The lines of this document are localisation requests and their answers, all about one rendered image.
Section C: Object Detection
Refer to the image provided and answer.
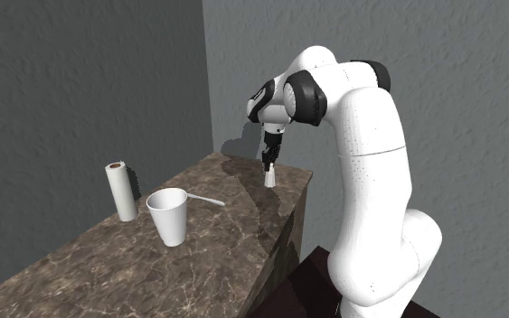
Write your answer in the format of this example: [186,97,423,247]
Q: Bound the small white shaker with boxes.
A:
[264,163,278,189]

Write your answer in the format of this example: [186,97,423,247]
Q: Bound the white plastic cup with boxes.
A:
[145,187,189,248]

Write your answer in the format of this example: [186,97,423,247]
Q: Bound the white paper towel roll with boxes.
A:
[105,160,139,223]

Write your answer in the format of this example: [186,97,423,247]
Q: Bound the dark red robot stand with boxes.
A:
[245,245,441,318]

